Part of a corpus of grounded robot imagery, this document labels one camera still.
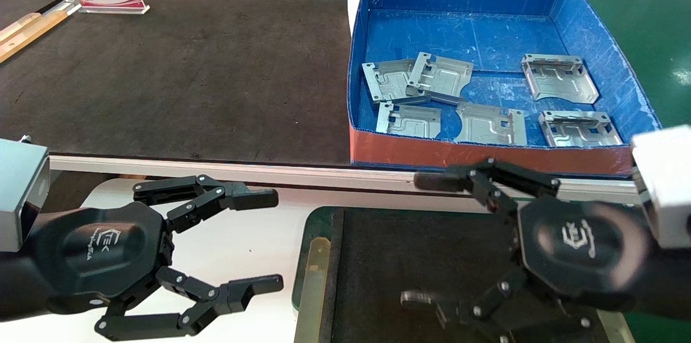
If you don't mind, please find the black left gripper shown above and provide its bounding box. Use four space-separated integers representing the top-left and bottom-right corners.
24 201 284 342

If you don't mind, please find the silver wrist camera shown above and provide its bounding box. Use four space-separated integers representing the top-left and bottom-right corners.
631 125 691 250
0 138 50 253

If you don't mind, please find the black tray container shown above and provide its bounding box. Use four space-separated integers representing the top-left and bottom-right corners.
292 205 635 343

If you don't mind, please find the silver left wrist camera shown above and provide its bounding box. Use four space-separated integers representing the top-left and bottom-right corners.
0 138 50 253

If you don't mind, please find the stamped grey metal part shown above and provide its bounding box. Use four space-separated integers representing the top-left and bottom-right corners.
455 102 528 147
362 59 432 106
408 52 475 104
539 111 624 148
376 102 442 139
521 53 600 105

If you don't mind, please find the aluminium table edge rail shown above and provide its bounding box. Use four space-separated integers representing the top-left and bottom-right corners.
49 155 639 204

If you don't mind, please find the wooden strip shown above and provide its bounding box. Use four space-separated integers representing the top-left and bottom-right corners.
0 11 69 63

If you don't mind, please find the white sheet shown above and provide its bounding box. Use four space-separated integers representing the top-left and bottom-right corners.
345 0 368 36

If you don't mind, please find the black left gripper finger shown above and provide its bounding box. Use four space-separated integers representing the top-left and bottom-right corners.
133 174 279 233

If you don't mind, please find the blue corrugated plastic box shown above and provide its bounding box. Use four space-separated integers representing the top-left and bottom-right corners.
347 0 665 177

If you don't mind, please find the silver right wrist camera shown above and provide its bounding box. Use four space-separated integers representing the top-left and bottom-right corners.
631 125 691 250

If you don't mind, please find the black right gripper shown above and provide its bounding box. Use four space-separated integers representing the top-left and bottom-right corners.
400 157 656 343

